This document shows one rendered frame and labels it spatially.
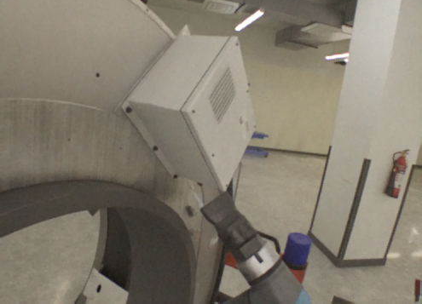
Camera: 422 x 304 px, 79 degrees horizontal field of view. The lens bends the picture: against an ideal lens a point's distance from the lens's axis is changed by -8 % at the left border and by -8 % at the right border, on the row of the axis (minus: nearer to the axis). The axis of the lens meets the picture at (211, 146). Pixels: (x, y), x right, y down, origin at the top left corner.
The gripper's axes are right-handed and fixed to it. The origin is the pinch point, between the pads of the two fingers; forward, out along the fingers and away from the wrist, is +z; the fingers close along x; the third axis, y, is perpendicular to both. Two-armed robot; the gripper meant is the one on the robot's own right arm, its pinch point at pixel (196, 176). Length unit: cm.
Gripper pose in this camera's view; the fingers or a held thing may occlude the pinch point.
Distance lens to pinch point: 62.9
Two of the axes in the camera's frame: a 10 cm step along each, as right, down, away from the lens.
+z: -5.9, -7.7, 2.5
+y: 0.2, 3.0, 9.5
